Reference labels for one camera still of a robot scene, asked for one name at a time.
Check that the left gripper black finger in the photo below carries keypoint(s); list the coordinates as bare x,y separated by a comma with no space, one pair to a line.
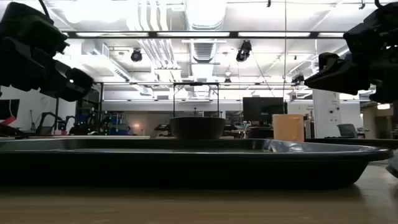
68,85

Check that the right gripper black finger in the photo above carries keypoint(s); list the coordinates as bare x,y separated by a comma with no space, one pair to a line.
345,79

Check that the black round bowl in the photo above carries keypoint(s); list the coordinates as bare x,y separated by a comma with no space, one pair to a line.
197,127

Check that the black plastic serving tray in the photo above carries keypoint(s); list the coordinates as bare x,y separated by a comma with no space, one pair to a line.
186,168

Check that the lit ceiling lamp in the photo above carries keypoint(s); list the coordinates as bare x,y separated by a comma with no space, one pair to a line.
384,106

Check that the white room pillar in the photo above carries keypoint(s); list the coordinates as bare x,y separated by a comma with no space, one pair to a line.
326,112

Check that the blue background equipment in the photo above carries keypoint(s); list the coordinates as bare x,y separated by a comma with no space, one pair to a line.
119,124

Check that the black ceiling spotlight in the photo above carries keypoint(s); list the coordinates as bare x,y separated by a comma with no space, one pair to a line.
136,55
244,51

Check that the dark background monitor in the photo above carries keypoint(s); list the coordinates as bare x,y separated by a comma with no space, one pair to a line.
262,109

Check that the black overhead light beam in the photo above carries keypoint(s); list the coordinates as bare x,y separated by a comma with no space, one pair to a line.
152,34

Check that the dark wall screen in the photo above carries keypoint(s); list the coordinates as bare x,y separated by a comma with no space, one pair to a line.
9,109

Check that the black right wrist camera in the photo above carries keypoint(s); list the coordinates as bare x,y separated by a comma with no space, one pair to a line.
373,28

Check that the black aluminium table frame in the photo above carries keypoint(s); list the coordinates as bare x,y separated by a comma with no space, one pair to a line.
351,143

